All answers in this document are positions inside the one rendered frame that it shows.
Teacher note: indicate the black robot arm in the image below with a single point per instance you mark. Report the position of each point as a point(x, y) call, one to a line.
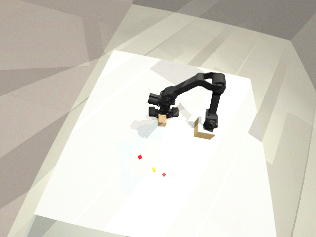
point(218, 86)

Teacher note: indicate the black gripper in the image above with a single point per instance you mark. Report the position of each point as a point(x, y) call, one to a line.
point(171, 112)

